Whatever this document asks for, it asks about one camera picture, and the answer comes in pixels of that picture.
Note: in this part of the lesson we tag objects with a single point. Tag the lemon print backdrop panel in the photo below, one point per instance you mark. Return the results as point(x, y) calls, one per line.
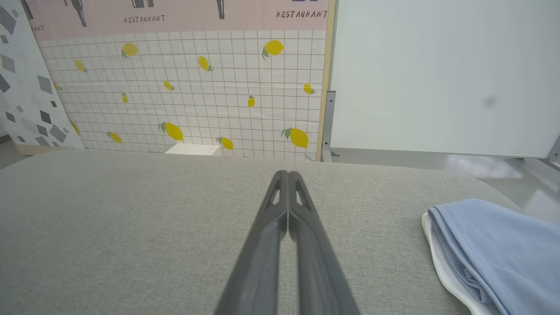
point(197, 87)

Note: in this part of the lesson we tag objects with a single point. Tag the grey geometric print panel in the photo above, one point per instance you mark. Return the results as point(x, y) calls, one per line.
point(26, 87)

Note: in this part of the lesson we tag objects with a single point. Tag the white board on wheeled stand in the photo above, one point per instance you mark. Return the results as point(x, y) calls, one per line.
point(437, 74)

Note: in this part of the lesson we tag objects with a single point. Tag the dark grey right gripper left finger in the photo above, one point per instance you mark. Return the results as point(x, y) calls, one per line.
point(258, 262)

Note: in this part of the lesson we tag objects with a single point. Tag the light blue and white shirt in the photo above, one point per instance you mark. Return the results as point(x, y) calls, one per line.
point(503, 253)

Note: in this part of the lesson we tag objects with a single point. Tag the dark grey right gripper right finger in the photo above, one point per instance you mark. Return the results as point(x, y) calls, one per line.
point(319, 271)

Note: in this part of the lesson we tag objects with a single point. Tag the white rectangular box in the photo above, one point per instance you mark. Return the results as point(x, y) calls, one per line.
point(192, 149)

